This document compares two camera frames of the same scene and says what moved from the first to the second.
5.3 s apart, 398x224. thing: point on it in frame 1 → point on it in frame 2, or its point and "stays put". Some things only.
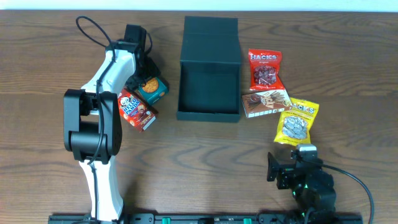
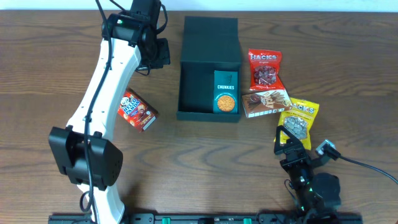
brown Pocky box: [263, 102] stays put
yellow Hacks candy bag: [295, 123] stays put
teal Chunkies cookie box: [153, 89] → [225, 91]
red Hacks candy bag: [264, 68] stays put
